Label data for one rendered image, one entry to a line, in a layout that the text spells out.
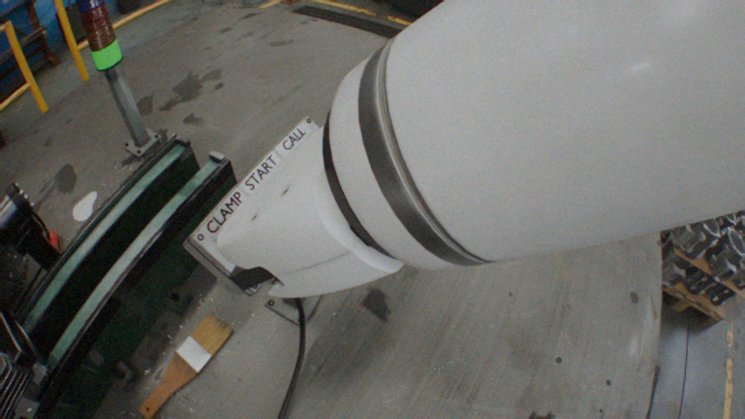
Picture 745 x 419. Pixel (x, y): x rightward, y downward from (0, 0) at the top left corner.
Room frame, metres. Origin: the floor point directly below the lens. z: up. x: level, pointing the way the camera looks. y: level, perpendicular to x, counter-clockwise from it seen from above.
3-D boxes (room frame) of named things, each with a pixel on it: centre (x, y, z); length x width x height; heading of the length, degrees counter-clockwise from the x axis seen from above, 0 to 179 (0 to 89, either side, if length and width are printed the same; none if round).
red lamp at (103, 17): (0.49, 0.58, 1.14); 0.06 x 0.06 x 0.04
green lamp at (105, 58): (0.49, 0.58, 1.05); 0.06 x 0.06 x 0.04
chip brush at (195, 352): (0.04, 0.25, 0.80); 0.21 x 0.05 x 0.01; 155
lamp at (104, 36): (0.49, 0.58, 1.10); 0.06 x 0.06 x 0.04
